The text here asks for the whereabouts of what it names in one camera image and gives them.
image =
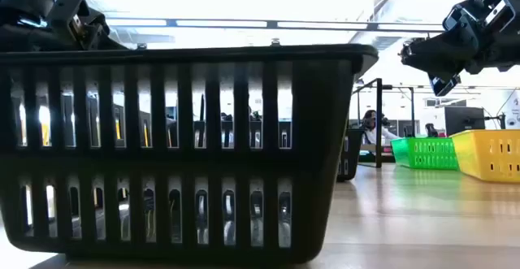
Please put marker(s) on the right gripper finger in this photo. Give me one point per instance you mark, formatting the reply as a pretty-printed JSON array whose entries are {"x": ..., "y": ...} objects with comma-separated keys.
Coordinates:
[
  {"x": 438, "y": 53},
  {"x": 443, "y": 85}
]

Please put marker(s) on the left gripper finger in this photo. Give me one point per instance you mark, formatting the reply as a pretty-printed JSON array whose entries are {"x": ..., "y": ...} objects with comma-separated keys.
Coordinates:
[{"x": 89, "y": 29}]

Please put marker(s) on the yellow slotted plastic basket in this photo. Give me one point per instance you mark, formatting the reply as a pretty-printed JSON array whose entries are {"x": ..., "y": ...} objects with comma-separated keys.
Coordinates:
[{"x": 471, "y": 155}]

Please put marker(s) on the black slotted plastic basket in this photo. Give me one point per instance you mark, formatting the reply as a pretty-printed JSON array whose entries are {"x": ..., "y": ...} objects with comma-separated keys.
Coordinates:
[
  {"x": 317, "y": 139},
  {"x": 354, "y": 155}
]

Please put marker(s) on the black computer monitor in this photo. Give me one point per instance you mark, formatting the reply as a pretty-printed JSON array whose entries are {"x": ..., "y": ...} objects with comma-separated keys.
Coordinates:
[{"x": 463, "y": 120}]

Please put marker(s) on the white printed sign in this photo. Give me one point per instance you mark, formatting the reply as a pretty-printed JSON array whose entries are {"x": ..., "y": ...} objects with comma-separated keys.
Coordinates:
[{"x": 514, "y": 110}]

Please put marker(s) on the green slotted plastic basket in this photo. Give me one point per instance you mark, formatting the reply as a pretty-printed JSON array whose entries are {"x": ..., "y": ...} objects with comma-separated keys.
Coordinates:
[{"x": 406, "y": 155}]

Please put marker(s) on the person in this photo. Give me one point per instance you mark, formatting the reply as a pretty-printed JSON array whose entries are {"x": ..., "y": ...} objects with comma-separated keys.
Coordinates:
[{"x": 370, "y": 135}]

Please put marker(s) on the thin black background frame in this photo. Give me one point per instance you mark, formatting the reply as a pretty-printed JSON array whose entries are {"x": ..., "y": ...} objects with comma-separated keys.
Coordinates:
[{"x": 412, "y": 110}]

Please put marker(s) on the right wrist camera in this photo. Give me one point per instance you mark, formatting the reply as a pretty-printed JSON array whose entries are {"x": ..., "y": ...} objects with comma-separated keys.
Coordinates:
[{"x": 501, "y": 7}]

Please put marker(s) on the black metal post stand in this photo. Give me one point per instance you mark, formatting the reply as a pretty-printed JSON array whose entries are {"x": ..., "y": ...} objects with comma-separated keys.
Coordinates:
[{"x": 379, "y": 122}]

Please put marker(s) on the long ceiling light rail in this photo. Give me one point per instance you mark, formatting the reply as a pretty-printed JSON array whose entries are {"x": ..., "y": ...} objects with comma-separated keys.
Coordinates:
[{"x": 272, "y": 24}]

